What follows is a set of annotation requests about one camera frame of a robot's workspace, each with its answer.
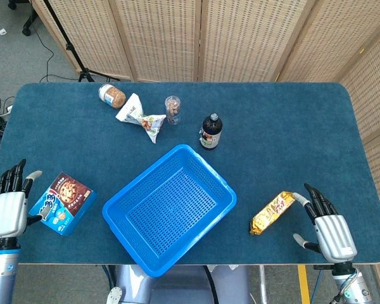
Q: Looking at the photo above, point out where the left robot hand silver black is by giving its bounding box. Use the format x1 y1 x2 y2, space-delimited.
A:
0 159 44 247

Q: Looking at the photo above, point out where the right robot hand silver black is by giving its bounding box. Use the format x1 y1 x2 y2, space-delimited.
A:
293 182 358 263

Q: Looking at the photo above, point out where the gold snack bar packet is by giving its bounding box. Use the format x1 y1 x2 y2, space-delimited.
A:
249 191 295 237

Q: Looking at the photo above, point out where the white green snack bag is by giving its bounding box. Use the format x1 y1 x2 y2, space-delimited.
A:
115 92 167 145

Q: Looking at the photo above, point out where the clear plastic cup of nuts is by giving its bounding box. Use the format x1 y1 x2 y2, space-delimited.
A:
164 96 182 125

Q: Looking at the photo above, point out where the white-lidded jar of nuts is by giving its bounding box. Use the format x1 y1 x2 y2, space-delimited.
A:
98 83 127 110

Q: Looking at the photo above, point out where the blue chocolate cookie box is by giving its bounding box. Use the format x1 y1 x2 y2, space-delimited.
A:
28 172 98 237

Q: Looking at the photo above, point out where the metal table leg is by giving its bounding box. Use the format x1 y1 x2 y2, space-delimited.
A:
258 265 269 304

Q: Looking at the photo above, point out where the grey-blue robot torso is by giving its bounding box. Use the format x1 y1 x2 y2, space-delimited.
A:
106 264 251 304

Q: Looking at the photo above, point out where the dark tea bottle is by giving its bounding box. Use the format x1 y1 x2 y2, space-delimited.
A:
198 113 223 151

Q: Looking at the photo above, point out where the blue plastic mesh basket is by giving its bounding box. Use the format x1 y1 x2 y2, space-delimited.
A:
102 144 238 279

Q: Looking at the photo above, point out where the black tripod stand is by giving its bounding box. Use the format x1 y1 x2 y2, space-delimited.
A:
42 0 121 83

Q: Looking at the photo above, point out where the black office chair base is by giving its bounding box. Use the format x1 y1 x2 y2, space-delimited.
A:
8 0 39 36

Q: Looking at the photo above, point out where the woven folding screen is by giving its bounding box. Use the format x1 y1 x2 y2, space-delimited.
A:
31 0 380 304

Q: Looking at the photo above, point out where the thick black torso hose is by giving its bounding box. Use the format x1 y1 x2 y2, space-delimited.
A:
203 265 219 304

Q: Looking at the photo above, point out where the thin black floor cable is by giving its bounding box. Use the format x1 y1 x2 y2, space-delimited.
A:
31 22 83 84

